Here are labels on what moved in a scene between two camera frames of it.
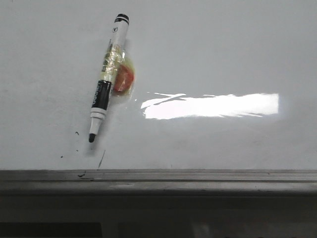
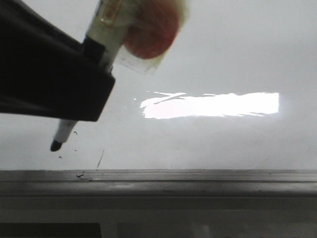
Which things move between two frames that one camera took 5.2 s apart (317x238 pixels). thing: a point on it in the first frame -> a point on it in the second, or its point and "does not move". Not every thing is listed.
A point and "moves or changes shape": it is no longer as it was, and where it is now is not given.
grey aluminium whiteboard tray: x=158 y=203 does not move
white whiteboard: x=220 y=85 does not move
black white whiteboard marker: x=101 y=97 moves or changes shape
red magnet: x=119 y=69 -> x=150 y=27
